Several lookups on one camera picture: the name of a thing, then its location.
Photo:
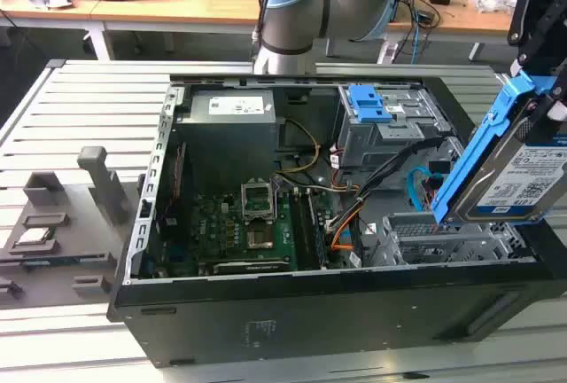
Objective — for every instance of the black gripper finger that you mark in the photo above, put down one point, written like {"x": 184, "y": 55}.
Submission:
{"x": 527, "y": 6}
{"x": 556, "y": 99}

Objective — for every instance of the hard disk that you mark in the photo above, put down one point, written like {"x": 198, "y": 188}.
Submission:
{"x": 496, "y": 170}

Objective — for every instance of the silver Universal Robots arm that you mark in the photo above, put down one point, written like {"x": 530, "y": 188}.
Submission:
{"x": 301, "y": 6}

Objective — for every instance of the metal disk bay cage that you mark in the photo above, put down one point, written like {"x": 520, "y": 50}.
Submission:
{"x": 390, "y": 135}

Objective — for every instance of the metal disk bay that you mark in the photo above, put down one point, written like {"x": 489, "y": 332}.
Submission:
{"x": 443, "y": 241}

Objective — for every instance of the black RAM slot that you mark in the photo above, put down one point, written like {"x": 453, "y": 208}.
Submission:
{"x": 305, "y": 232}

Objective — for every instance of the grey power supply unit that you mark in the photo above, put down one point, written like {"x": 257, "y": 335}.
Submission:
{"x": 230, "y": 130}

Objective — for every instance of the black open PC case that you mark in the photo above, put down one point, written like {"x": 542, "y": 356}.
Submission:
{"x": 310, "y": 312}

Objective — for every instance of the CPU socket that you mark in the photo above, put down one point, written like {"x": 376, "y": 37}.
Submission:
{"x": 259, "y": 237}

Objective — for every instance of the wooden desk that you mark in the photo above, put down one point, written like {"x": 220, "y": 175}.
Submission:
{"x": 177, "y": 6}

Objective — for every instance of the green motherboard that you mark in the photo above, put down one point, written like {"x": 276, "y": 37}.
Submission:
{"x": 221, "y": 228}

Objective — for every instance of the grey parts rack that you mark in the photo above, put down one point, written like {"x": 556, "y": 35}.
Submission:
{"x": 75, "y": 245}

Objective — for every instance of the green RAM stick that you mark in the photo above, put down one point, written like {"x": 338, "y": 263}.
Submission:
{"x": 53, "y": 262}

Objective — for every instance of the silver CPU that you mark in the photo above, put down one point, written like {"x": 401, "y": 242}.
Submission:
{"x": 36, "y": 236}

